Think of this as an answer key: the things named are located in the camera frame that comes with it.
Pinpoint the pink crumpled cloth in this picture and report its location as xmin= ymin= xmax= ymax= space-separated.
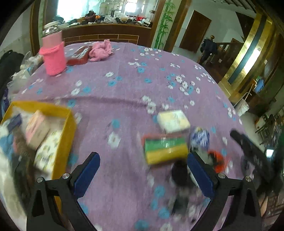
xmin=89 ymin=39 xmax=113 ymax=62

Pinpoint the blue yarn pompom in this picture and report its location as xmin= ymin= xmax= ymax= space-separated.
xmin=0 ymin=133 xmax=14 ymax=160

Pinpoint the black cylindrical motor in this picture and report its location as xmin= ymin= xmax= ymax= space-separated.
xmin=171 ymin=160 xmax=194 ymax=188

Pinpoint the yellow cardboard box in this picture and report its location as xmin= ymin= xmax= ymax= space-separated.
xmin=1 ymin=101 xmax=76 ymax=217

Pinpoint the wooden cabinet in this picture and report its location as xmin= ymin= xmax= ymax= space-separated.
xmin=30 ymin=1 xmax=165 ymax=55

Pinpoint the glass bottle with lid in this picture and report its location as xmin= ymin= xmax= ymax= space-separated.
xmin=42 ymin=21 xmax=62 ymax=48

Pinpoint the cream tissue pack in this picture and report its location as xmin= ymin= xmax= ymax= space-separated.
xmin=157 ymin=110 xmax=191 ymax=134

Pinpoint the pink tissue pack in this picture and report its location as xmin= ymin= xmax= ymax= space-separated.
xmin=26 ymin=110 xmax=51 ymax=150

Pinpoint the red soft object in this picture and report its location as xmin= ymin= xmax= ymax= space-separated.
xmin=208 ymin=150 xmax=230 ymax=173

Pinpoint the purple floral tablecloth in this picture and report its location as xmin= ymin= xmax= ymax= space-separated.
xmin=16 ymin=43 xmax=245 ymax=230

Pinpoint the blue white patterned pouch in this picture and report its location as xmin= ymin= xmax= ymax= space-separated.
xmin=190 ymin=127 xmax=210 ymax=151

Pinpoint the lemon print tissue pack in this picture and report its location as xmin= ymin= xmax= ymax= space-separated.
xmin=34 ymin=130 xmax=62 ymax=174

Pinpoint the dark red packet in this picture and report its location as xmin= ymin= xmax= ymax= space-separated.
xmin=66 ymin=46 xmax=91 ymax=66

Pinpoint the green yellow sponge pack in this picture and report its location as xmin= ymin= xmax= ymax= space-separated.
xmin=141 ymin=134 xmax=189 ymax=166

